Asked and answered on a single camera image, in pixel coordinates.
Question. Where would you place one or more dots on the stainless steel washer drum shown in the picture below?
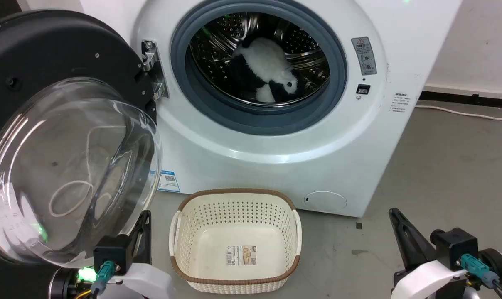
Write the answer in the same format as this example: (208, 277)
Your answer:
(217, 45)

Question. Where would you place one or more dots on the small printed text label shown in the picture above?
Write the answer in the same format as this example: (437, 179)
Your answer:
(399, 102)

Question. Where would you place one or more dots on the grey warning sticker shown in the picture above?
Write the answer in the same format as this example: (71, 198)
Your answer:
(364, 56)

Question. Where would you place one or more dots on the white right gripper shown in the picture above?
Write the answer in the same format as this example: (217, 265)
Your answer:
(429, 282)

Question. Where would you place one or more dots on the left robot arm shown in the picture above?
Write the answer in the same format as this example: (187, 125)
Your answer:
(66, 284)

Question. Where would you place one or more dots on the cream laundry basket brown rim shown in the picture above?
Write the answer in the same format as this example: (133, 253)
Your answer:
(201, 232)

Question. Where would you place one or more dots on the black washer door glass bowl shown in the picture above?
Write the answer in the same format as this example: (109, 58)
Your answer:
(35, 54)

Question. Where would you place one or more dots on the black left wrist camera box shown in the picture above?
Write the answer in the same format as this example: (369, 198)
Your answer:
(114, 255)

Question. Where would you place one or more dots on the white front-load washing machine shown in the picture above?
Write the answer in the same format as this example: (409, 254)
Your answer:
(276, 166)

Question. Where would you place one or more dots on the metal door hinge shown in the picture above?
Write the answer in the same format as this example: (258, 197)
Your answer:
(153, 62)

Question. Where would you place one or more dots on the black door latch socket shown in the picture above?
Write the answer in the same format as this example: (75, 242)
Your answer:
(363, 89)

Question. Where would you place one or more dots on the paper label in basket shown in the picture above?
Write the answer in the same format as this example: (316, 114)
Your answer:
(241, 255)

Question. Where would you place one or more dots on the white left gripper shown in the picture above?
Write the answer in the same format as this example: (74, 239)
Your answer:
(147, 282)

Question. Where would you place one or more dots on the black and white panda plush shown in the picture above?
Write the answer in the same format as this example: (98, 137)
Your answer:
(263, 58)

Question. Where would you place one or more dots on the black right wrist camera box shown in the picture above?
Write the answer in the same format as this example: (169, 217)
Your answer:
(456, 247)

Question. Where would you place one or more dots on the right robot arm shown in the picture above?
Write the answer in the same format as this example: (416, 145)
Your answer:
(498, 263)

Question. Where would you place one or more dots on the blue energy label sticker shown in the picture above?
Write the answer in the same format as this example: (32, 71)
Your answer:
(168, 181)

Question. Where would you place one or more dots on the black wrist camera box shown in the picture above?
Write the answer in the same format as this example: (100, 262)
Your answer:
(114, 255)
(456, 247)

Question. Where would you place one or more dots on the round white filter cover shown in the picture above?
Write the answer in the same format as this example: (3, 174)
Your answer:
(326, 202)

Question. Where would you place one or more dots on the black wall baseboard strip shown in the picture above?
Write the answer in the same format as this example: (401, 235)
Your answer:
(463, 99)

